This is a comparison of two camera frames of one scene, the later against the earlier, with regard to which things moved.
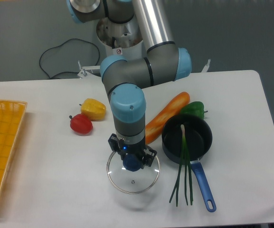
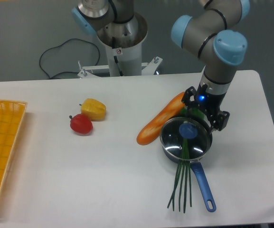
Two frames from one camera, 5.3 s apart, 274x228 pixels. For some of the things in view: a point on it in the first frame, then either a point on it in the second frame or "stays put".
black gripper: (125, 148) to (209, 103)
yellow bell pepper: (93, 110) stays put
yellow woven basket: (3, 119) stays put
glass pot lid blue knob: (132, 182) to (188, 130)
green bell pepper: (195, 108) stays put
